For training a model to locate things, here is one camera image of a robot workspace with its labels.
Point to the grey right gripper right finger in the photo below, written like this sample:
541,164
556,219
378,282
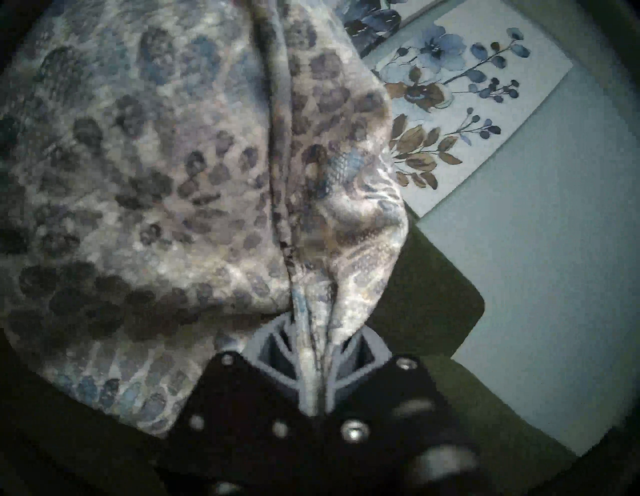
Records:
395,435

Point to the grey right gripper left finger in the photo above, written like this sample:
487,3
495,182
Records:
240,435

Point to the grey pebble print cushion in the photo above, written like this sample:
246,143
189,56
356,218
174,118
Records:
150,175

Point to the wide green sofa back cushion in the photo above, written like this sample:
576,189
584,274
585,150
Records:
430,290

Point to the green sofa armrest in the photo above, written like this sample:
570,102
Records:
500,425

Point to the green fabric sofa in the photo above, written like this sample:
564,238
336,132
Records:
450,300

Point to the brown leaves flower canvas painting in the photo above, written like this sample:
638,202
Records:
480,85

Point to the dark blue flower canvas painting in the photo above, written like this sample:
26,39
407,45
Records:
370,20

